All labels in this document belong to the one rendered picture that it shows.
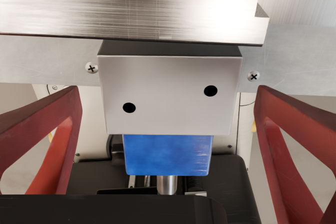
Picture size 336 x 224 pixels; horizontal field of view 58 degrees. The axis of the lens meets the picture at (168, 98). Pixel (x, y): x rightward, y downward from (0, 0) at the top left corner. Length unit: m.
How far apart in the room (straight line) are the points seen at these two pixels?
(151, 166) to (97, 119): 0.73
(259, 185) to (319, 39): 1.40
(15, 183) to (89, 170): 0.77
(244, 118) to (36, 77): 0.74
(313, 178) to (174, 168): 1.46
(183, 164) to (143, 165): 0.02
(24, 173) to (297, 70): 1.47
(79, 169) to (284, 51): 0.82
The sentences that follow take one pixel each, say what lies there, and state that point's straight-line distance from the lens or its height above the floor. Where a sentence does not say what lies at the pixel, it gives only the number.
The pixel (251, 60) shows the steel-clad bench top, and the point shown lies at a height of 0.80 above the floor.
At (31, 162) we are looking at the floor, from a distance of 1.51.
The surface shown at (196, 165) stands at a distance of 0.16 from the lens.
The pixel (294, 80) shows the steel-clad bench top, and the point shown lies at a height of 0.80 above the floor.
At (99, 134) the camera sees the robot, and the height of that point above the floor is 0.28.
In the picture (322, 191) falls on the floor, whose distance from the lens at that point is 1.70.
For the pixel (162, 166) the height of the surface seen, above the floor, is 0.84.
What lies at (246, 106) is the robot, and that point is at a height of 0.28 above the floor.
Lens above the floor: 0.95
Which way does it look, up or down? 55 degrees down
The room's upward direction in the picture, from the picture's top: 180 degrees counter-clockwise
